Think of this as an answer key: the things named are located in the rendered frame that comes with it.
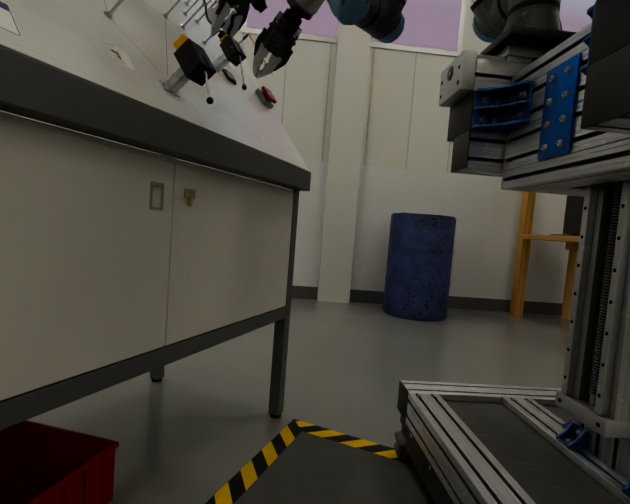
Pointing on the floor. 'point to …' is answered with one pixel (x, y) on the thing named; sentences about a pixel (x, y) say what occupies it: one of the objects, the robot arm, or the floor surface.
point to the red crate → (45, 466)
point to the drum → (419, 266)
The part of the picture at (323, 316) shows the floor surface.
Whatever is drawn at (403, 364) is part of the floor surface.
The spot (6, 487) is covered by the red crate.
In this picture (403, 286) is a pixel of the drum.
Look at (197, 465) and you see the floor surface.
